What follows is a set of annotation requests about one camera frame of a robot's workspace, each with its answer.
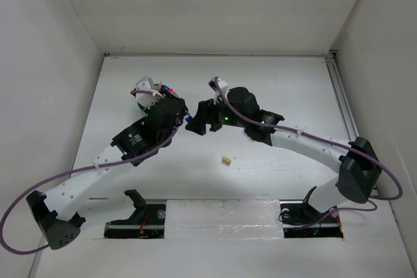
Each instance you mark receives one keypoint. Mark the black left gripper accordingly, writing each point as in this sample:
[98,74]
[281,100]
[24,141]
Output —
[183,112]

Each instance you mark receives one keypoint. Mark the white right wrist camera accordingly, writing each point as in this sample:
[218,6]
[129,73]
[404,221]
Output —
[219,87]

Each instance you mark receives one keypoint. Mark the aluminium side rail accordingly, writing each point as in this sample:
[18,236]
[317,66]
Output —
[350,118]

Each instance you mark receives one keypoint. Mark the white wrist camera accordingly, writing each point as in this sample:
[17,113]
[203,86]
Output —
[146,93]
[219,87]

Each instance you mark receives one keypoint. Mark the teal round desk organizer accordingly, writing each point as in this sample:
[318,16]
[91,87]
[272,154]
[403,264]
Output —
[164,93]

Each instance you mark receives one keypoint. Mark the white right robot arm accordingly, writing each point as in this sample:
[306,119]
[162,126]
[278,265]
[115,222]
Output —
[266,127]

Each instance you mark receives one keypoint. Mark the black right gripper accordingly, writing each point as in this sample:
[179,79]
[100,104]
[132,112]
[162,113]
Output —
[206,114]

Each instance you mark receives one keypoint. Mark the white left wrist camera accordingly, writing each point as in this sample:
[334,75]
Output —
[146,93]

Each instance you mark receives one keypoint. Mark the small yellow eraser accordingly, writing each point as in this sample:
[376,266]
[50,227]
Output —
[226,161]

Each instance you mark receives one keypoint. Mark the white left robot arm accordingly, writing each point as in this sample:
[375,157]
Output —
[56,211]

